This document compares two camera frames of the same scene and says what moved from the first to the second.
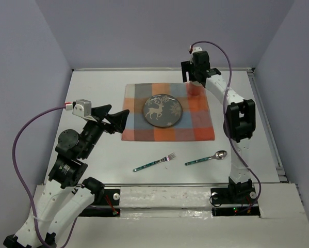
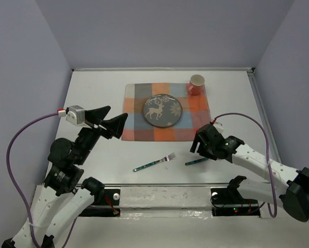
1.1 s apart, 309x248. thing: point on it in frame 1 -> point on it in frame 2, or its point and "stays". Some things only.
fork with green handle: [166, 158] stays
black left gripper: [104, 122] stays
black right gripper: [185, 71] -> [204, 137]
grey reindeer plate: [162, 110] stays
